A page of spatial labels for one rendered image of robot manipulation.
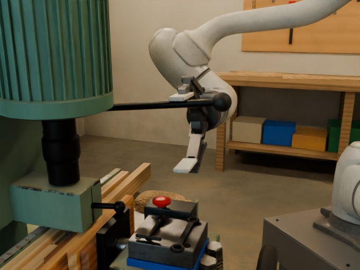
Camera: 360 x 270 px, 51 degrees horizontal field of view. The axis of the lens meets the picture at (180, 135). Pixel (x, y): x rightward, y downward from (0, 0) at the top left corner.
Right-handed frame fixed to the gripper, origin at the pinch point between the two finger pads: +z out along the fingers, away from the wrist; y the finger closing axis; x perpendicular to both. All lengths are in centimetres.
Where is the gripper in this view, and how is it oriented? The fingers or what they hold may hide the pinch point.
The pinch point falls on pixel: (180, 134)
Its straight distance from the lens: 70.8
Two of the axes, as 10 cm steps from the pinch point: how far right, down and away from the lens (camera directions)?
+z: -3.0, 2.6, -9.2
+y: -0.6, -9.7, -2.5
